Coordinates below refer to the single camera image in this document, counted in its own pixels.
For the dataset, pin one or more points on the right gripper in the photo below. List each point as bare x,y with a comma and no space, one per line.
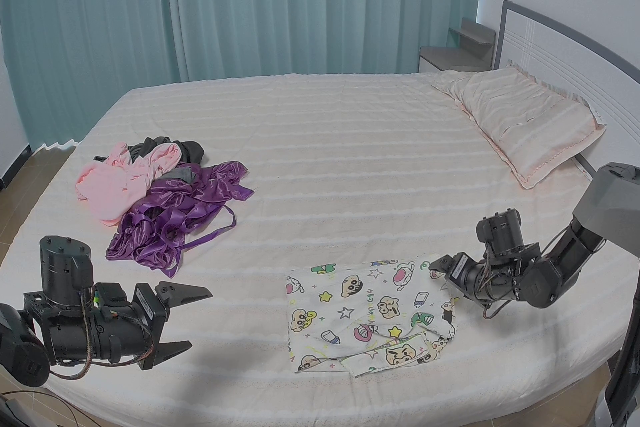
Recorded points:
465,277

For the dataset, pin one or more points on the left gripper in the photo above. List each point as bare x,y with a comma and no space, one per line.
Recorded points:
132,330

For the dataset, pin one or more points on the white printed pyjama top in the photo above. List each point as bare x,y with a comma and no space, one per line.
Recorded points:
360,315

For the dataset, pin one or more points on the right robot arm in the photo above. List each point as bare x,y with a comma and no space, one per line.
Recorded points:
560,265

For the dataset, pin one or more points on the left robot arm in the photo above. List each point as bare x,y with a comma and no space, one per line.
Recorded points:
60,315

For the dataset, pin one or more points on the bed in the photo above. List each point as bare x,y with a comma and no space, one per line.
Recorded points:
325,155

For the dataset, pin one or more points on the purple satin garment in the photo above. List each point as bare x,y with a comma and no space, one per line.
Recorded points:
170,215

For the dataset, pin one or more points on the pink garment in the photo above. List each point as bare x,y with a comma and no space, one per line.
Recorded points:
120,185

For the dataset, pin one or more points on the pink striped pillow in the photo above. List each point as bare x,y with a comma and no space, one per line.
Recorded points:
530,124

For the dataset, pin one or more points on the dark grey garment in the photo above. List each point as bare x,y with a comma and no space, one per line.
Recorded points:
190,151

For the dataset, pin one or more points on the grey bedside table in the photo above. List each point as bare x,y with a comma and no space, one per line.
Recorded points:
452,52

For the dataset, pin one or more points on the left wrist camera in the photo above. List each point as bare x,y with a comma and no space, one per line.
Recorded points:
111,296

